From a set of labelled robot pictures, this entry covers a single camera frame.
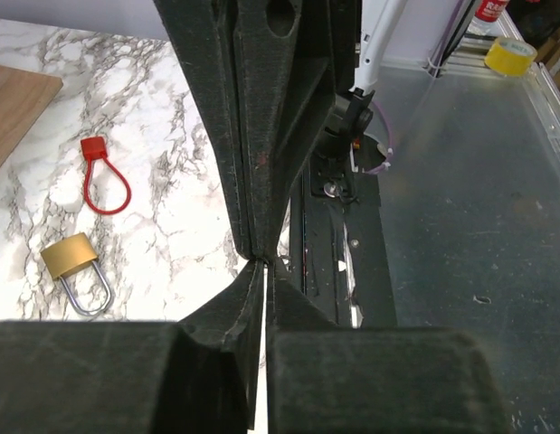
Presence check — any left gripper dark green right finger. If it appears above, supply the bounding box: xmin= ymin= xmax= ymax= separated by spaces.
xmin=266 ymin=260 xmax=510 ymax=433

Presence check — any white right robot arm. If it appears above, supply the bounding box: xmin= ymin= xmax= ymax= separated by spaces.
xmin=156 ymin=1 xmax=508 ymax=433

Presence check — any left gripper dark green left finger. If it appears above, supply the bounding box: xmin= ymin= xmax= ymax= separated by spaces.
xmin=0 ymin=260 xmax=264 ymax=433

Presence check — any wooden board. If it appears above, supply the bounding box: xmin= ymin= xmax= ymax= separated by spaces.
xmin=0 ymin=65 xmax=63 ymax=167

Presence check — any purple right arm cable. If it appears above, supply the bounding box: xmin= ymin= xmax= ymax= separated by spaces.
xmin=365 ymin=99 xmax=398 ymax=175

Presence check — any yellow tape roll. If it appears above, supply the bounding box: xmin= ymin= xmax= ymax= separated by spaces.
xmin=484 ymin=37 xmax=537 ymax=77

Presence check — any brass padlock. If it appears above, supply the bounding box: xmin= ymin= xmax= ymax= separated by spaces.
xmin=40 ymin=232 xmax=113 ymax=317

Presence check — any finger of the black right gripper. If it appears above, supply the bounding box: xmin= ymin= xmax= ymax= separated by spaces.
xmin=233 ymin=1 xmax=361 ymax=259
xmin=155 ymin=0 xmax=253 ymax=259

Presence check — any red plastic seal tag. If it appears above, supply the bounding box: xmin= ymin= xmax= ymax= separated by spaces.
xmin=79 ymin=136 xmax=133 ymax=216

